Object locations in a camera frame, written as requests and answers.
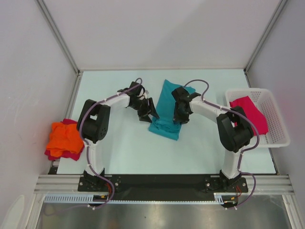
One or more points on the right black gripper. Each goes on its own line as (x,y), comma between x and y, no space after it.
(177,117)

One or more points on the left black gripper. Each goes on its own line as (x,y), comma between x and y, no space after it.
(143,115)

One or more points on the teal t shirt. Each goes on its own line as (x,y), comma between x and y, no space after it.
(165,126)

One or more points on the white plastic mesh basket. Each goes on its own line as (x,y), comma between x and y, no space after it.
(277,135)

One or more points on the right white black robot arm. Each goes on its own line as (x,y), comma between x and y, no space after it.
(234,128)

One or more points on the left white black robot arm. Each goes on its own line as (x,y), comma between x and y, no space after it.
(94,120)

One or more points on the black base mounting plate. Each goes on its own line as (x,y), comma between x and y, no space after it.
(154,187)

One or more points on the red t shirt in basket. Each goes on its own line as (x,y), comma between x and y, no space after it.
(252,113)

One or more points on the magenta t shirt on table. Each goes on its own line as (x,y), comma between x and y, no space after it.
(69,156)

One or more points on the orange t shirt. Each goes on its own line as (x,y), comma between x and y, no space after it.
(64,138)

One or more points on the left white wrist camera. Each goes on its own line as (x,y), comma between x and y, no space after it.
(144,94)

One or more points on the aluminium frame rail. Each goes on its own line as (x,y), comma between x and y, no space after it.
(68,184)

